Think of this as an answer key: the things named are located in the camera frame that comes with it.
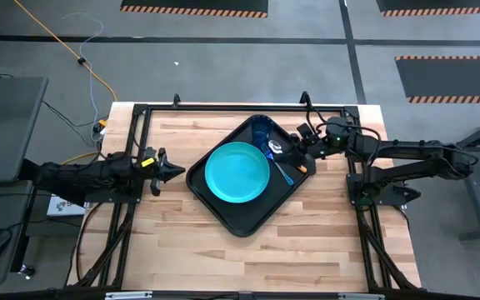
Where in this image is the thin pale floor cable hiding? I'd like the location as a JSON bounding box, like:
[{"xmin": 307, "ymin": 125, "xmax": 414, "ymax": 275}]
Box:
[{"xmin": 60, "ymin": 11, "xmax": 104, "ymax": 126}]

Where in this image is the black mat with orange stripes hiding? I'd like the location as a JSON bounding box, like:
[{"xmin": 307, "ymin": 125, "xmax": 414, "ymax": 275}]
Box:
[
  {"xmin": 394, "ymin": 55, "xmax": 480, "ymax": 104},
  {"xmin": 119, "ymin": 0, "xmax": 269, "ymax": 19},
  {"xmin": 375, "ymin": 0, "xmax": 480, "ymax": 18}
]

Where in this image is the orange and white plug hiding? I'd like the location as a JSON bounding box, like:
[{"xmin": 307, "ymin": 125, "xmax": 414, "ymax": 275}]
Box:
[{"xmin": 92, "ymin": 118, "xmax": 110, "ymax": 142}]

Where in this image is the fork with blue handle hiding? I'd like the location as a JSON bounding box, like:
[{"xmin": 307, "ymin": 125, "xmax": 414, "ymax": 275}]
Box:
[{"xmin": 262, "ymin": 143, "xmax": 296, "ymax": 187}]

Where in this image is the black aluminium table frame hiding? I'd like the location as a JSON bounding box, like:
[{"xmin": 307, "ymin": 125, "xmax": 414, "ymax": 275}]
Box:
[{"xmin": 67, "ymin": 91, "xmax": 423, "ymax": 300}]

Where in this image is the grey raised desk panel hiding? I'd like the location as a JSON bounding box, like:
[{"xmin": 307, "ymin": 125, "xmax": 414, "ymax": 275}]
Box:
[{"xmin": 0, "ymin": 76, "xmax": 49, "ymax": 185}]

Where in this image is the teal round plate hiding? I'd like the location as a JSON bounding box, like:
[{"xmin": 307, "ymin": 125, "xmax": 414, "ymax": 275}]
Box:
[{"xmin": 204, "ymin": 141, "xmax": 271, "ymax": 204}]

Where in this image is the silver metal bracket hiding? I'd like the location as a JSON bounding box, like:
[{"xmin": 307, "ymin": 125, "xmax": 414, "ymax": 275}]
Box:
[
  {"xmin": 104, "ymin": 291, "xmax": 154, "ymax": 300},
  {"xmin": 337, "ymin": 292, "xmax": 386, "ymax": 300}
]

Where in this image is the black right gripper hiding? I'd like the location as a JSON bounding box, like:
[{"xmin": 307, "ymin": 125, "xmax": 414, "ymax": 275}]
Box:
[{"xmin": 272, "ymin": 132, "xmax": 328, "ymax": 177}]

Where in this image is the silver desk foot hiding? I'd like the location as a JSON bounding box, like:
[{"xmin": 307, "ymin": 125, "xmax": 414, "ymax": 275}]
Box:
[{"xmin": 18, "ymin": 264, "xmax": 38, "ymax": 280}]

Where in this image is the black plastic tray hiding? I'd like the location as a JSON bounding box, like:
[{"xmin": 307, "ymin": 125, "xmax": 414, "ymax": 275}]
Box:
[{"xmin": 185, "ymin": 113, "xmax": 318, "ymax": 238}]

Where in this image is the black floor cable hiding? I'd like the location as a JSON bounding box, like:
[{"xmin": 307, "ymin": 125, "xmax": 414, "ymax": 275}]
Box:
[{"xmin": 0, "ymin": 66, "xmax": 110, "ymax": 148}]

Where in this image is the blue translucent cup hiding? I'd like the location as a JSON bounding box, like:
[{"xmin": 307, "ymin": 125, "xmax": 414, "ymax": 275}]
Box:
[{"xmin": 250, "ymin": 115, "xmax": 275, "ymax": 151}]

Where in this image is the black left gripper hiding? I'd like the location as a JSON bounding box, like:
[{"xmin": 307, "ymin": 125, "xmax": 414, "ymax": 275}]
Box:
[{"xmin": 149, "ymin": 147, "xmax": 186, "ymax": 197}]

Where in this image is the yellow floor cable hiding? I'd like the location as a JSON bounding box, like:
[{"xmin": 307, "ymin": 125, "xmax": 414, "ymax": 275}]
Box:
[{"xmin": 13, "ymin": 0, "xmax": 118, "ymax": 103}]

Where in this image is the white printed paper sheet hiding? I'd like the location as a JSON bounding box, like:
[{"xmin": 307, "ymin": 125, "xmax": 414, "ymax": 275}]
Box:
[{"xmin": 47, "ymin": 194, "xmax": 87, "ymax": 218}]

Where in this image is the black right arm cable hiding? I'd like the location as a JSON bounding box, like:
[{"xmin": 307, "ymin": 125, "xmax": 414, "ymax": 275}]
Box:
[{"xmin": 305, "ymin": 102, "xmax": 383, "ymax": 168}]

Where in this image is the grey desk surface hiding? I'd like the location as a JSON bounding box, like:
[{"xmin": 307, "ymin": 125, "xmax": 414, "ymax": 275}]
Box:
[{"xmin": 0, "ymin": 179, "xmax": 36, "ymax": 288}]

